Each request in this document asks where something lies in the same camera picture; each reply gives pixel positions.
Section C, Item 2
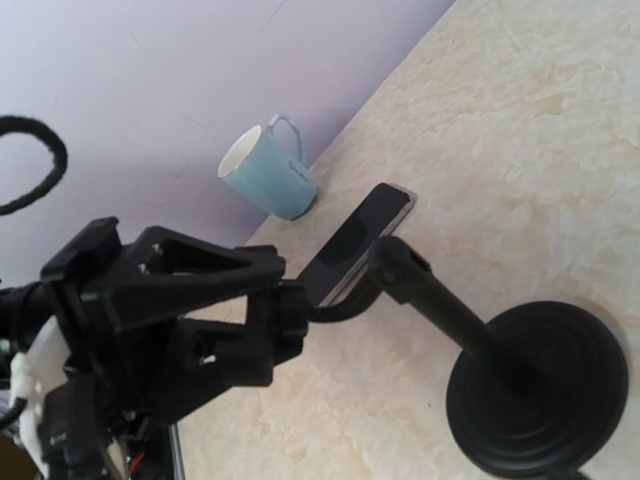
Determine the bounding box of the black phone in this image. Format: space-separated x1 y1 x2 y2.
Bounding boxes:
297 182 417 307

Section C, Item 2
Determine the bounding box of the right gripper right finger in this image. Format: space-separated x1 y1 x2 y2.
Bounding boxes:
149 281 308 425

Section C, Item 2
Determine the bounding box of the light blue mug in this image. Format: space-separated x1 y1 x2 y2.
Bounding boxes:
217 115 317 221

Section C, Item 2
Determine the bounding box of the black round-base phone stand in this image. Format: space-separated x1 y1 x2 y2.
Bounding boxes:
244 234 630 480

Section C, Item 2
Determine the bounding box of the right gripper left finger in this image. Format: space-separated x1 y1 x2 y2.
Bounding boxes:
112 227 285 331

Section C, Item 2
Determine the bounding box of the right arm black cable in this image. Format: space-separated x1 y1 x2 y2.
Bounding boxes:
0 114 69 217

